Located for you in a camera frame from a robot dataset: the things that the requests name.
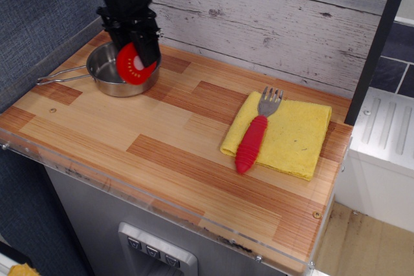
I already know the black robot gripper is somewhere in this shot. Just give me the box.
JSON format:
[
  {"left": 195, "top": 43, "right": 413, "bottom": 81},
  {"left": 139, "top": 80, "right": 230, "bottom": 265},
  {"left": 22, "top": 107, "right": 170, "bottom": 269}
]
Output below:
[{"left": 97, "top": 0, "right": 161, "bottom": 67}]

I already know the red toy donut slice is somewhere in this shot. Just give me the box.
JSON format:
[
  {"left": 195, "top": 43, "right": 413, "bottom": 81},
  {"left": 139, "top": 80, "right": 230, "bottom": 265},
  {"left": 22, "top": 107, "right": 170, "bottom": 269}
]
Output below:
[{"left": 116, "top": 43, "right": 157, "bottom": 85}]

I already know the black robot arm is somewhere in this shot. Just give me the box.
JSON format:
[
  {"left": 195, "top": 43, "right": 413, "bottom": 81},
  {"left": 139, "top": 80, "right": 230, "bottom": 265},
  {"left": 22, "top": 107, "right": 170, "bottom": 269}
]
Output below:
[{"left": 96, "top": 0, "right": 160, "bottom": 67}]

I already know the silver steel pot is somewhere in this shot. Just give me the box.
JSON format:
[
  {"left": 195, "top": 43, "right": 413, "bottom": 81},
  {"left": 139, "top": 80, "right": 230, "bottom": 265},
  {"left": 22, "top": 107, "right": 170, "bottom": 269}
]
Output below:
[{"left": 36, "top": 42, "right": 160, "bottom": 98}]

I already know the clear acrylic edge guard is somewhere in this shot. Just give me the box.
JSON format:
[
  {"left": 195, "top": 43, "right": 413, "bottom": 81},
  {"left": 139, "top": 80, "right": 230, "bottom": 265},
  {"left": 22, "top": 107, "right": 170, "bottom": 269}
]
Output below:
[{"left": 1, "top": 129, "right": 318, "bottom": 275}]

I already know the yellow folded cloth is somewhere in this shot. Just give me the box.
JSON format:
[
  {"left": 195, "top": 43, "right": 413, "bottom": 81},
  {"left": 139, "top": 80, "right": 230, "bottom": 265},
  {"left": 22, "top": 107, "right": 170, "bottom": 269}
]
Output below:
[{"left": 220, "top": 91, "right": 332, "bottom": 181}]

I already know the silver toy fridge cabinet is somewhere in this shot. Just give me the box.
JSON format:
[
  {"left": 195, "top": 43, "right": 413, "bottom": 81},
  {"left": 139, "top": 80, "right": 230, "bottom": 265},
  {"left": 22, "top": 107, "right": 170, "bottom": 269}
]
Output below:
[{"left": 46, "top": 168, "right": 281, "bottom": 275}]

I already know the silver dispenser button panel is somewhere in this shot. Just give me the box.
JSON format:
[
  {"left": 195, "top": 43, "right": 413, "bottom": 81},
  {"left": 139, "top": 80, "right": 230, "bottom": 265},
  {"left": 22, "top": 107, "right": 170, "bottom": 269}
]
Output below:
[{"left": 118, "top": 222, "right": 199, "bottom": 275}]

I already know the yellow object bottom corner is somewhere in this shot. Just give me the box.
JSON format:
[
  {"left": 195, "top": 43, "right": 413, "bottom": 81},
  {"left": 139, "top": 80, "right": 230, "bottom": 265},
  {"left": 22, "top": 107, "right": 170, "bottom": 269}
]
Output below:
[{"left": 7, "top": 264, "right": 40, "bottom": 276}]

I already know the white toy sink unit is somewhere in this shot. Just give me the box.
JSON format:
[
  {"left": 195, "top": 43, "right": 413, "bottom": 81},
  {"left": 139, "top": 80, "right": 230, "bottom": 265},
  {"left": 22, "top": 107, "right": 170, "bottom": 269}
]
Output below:
[{"left": 335, "top": 88, "right": 413, "bottom": 231}]

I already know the red handled metal fork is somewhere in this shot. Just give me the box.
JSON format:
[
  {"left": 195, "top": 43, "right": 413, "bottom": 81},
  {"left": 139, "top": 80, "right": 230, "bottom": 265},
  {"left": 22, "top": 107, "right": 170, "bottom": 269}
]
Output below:
[{"left": 235, "top": 87, "right": 284, "bottom": 174}]

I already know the black right vertical post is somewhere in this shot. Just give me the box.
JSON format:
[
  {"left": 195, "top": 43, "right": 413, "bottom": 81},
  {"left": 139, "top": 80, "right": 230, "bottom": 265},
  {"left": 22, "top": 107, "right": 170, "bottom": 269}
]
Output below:
[{"left": 344, "top": 0, "right": 402, "bottom": 125}]

